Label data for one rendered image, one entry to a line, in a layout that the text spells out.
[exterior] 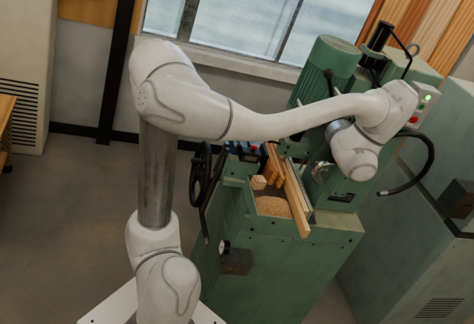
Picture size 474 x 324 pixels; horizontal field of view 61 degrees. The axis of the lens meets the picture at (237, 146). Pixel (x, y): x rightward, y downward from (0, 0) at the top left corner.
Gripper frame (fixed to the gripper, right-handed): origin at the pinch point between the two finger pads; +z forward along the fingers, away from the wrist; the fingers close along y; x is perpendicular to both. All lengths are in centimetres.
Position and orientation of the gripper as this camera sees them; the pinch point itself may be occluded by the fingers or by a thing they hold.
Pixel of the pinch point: (317, 97)
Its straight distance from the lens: 145.0
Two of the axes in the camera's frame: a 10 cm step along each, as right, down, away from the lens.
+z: -1.5, -5.9, 7.9
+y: 9.5, -2.9, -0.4
